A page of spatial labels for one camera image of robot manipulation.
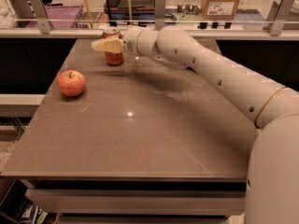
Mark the left metal railing bracket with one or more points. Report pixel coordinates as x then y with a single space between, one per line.
41 16

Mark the red Coca-Cola can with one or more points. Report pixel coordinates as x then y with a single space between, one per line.
113 58

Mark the metal railing bracket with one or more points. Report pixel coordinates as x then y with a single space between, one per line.
41 16
159 14
283 16

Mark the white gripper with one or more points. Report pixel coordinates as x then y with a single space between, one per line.
130 42

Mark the brown cardboard box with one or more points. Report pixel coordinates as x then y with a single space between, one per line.
219 9

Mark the purple plastic crate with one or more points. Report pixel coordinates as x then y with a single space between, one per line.
64 17

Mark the red apple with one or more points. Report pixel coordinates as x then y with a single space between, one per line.
71 83

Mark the right metal railing bracket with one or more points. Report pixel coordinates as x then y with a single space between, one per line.
283 16

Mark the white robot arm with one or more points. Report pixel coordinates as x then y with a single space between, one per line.
272 195

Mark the middle metal railing bracket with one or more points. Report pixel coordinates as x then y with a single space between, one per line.
159 14

